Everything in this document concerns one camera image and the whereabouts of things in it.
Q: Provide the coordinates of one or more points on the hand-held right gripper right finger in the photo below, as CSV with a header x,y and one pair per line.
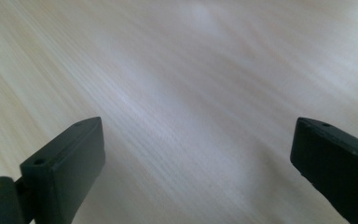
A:
x,y
335,161

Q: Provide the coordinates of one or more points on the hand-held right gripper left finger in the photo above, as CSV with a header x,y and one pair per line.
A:
x,y
65,168

